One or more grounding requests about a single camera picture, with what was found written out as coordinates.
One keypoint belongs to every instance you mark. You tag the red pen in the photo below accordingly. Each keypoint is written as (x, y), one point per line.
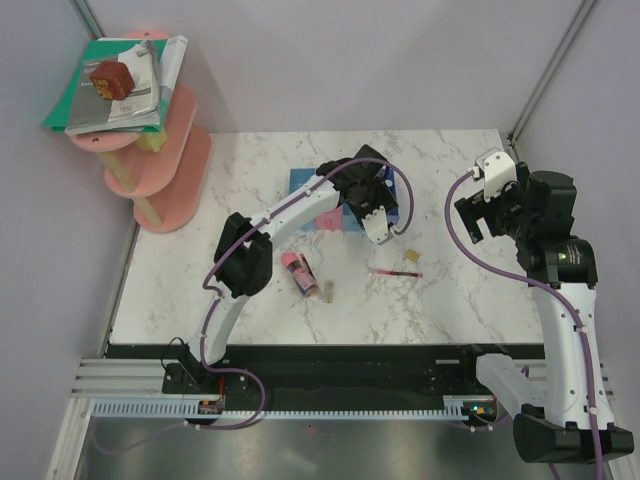
(386, 272)

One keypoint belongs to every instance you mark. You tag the green folder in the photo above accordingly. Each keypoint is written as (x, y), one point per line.
(57, 118)

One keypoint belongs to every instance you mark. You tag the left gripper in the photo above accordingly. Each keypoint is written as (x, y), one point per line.
(384, 197)

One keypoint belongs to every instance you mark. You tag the aluminium rail frame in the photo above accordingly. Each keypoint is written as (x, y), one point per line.
(161, 301)

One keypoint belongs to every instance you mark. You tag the red brown cube box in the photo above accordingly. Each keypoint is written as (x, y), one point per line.
(112, 80)

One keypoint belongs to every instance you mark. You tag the white cable duct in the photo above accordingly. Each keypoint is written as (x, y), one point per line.
(446, 408)

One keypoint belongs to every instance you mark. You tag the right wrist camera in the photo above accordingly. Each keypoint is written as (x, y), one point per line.
(496, 171)

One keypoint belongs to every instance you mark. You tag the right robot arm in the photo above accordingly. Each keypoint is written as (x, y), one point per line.
(571, 420)

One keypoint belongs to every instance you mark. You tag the sky blue drawer box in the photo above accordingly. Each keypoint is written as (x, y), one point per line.
(349, 221)

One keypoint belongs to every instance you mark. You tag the pink tiered shelf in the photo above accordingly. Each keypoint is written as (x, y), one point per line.
(161, 173)

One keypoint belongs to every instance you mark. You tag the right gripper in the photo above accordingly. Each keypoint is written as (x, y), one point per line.
(475, 207)

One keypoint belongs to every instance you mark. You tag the purple drawer box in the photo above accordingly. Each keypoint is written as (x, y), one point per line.
(390, 182)

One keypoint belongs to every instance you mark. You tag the yellow eraser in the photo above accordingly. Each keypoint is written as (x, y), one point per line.
(412, 255)

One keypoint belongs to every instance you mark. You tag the pink glue stick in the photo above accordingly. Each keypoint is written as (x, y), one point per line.
(293, 265)

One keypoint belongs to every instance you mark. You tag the light blue drawer box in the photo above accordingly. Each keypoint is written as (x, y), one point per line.
(301, 183)

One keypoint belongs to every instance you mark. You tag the pink drawer box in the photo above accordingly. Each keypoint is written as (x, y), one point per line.
(330, 221)

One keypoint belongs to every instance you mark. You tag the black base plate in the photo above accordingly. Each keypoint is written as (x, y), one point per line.
(343, 376)

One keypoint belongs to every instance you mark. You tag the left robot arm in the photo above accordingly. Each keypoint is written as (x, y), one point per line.
(243, 261)

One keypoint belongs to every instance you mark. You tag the small clear ruler case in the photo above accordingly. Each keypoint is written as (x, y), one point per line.
(328, 292)

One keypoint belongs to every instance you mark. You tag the grey manual booklet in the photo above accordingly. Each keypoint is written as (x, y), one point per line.
(91, 112)

